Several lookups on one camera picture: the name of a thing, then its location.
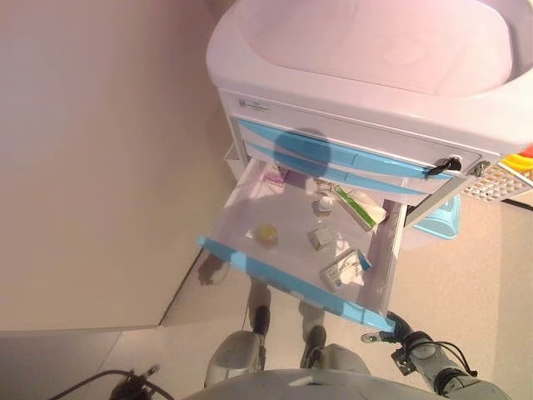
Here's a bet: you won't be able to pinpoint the silver cart latch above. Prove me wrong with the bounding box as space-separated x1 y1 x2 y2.
467 159 490 179

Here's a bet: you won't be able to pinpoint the black cart key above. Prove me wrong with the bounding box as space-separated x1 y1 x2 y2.
424 154 464 181

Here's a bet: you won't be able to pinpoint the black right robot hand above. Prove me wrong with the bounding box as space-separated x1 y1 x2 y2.
361 312 414 345

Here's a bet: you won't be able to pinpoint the small grey medicine box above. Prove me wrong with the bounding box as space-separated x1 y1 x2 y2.
306 227 331 252

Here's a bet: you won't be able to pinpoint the green white medicine box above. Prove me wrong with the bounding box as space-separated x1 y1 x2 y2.
332 185 387 233

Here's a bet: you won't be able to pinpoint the yellow sharps container red lid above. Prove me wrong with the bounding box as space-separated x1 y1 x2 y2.
498 142 533 175

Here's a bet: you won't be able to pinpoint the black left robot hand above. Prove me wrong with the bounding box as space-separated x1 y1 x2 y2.
109 364 162 400

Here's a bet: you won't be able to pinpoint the white medical cart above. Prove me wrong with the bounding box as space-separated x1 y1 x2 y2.
205 0 533 255

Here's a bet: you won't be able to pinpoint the blue lidded waste bin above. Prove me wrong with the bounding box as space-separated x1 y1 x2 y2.
411 192 464 252

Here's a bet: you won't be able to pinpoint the right robot leg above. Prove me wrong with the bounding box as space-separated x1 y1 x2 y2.
299 324 372 377

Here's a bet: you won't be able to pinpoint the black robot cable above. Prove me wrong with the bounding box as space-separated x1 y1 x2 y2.
67 369 127 400

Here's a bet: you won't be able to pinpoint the grey robot torso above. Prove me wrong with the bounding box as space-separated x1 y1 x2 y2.
194 366 420 400

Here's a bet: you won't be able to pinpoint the pink medicine box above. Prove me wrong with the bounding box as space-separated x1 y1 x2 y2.
263 163 289 187

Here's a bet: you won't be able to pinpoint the blue fronted medicine drawer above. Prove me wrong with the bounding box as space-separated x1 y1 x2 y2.
195 156 408 334

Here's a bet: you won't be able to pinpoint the blue fronted closed drawer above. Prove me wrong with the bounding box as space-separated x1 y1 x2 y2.
241 138 439 198

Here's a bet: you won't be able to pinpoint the white wire basket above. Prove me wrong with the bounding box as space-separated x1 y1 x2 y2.
463 159 533 206

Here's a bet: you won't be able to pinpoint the blue fronted widest drawer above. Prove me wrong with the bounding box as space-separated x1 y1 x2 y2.
230 116 454 181

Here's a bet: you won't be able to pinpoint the blue white medicine box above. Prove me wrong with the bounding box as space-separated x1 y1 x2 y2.
320 248 373 289

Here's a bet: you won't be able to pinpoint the clear bottle yellow capsules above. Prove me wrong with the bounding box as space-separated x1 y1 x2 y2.
254 222 280 248

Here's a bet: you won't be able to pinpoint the small white medicine bottle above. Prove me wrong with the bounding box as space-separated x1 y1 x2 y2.
312 195 335 218

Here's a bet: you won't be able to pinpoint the left robot leg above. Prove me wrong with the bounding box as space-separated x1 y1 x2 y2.
205 305 270 388

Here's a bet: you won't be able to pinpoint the robot leg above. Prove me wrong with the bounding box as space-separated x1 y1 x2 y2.
205 305 270 388
299 324 372 377

